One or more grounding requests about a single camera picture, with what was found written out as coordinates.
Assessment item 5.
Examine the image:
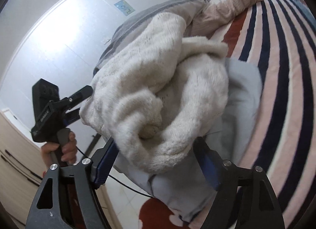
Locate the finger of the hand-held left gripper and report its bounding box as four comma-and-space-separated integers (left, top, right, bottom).
65, 110, 84, 125
69, 85, 93, 108

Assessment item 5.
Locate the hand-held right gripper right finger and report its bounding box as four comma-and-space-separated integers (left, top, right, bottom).
194, 137, 284, 229

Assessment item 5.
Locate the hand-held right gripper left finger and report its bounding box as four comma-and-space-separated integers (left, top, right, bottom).
25, 139, 119, 229

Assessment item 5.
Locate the light blue fleece-lined jacket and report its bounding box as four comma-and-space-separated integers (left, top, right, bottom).
80, 12, 263, 223

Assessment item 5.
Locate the person's left hand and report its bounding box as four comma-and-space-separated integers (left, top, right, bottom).
41, 131, 77, 170

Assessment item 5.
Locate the wooden wardrobe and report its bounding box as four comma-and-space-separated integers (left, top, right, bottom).
0, 110, 50, 220

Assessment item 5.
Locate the red floor mat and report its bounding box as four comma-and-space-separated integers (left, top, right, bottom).
139, 198, 195, 229

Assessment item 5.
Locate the striped blanket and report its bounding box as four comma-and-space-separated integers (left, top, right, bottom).
197, 0, 316, 229

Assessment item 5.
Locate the grey and pink quilt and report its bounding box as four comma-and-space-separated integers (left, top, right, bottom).
93, 0, 263, 76

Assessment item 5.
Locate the black cable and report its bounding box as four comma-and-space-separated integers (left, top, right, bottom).
76, 146, 153, 198

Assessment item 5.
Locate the small wall poster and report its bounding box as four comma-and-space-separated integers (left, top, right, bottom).
114, 0, 136, 16

